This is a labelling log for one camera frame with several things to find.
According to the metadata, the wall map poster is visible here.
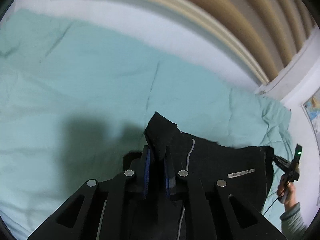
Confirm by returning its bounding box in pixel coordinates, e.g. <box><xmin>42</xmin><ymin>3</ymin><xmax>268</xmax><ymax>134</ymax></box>
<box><xmin>304</xmin><ymin>90</ymin><xmax>320</xmax><ymax>140</ymax></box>

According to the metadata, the black cable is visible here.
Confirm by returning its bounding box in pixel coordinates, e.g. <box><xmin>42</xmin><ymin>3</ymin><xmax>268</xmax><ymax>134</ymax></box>
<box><xmin>262</xmin><ymin>179</ymin><xmax>292</xmax><ymax>217</ymax></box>

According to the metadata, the wooden slatted headboard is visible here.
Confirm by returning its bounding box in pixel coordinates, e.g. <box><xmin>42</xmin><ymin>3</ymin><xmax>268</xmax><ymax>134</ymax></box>
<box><xmin>146</xmin><ymin>0</ymin><xmax>316</xmax><ymax>84</ymax></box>

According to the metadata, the black tracker with green light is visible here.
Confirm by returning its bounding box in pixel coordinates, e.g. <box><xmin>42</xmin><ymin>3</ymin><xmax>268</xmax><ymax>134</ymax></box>
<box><xmin>291</xmin><ymin>144</ymin><xmax>303</xmax><ymax>171</ymax></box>

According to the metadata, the person's right hand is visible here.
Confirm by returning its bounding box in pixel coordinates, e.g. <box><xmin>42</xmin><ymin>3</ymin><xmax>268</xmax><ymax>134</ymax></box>
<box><xmin>277</xmin><ymin>175</ymin><xmax>297</xmax><ymax>211</ymax></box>

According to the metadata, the black hooded jacket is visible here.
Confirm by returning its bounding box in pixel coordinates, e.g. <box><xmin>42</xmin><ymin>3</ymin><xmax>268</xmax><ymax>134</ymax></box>
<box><xmin>94</xmin><ymin>111</ymin><xmax>275</xmax><ymax>240</ymax></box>

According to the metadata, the white bed sheet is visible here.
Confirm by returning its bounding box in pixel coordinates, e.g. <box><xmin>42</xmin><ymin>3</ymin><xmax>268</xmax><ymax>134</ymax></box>
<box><xmin>3</xmin><ymin>0</ymin><xmax>261</xmax><ymax>91</ymax></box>

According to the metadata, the light teal duvet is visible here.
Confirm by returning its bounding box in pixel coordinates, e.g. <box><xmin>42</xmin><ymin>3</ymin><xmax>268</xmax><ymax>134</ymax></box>
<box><xmin>1</xmin><ymin>9</ymin><xmax>293</xmax><ymax>239</ymax></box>

